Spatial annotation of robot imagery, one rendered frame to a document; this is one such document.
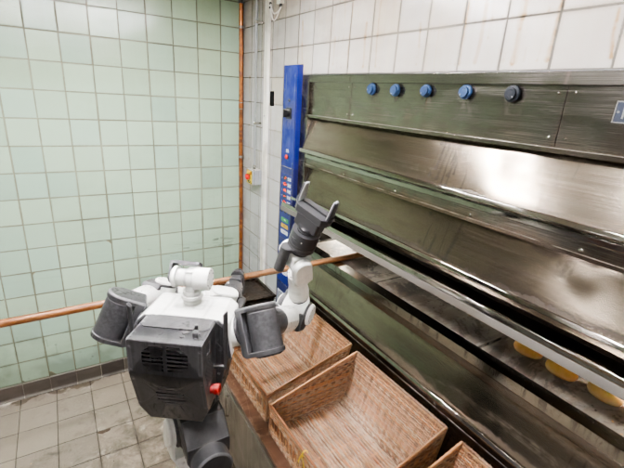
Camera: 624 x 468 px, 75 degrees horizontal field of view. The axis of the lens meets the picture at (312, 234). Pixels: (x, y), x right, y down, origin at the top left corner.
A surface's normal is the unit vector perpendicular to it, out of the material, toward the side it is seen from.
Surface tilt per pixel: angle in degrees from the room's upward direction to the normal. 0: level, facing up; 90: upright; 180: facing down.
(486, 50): 90
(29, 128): 90
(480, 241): 70
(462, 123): 90
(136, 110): 90
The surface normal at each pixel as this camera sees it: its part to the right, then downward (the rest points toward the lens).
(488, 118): -0.85, 0.12
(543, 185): -0.78, -0.22
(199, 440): 0.40, -0.45
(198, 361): -0.08, 0.32
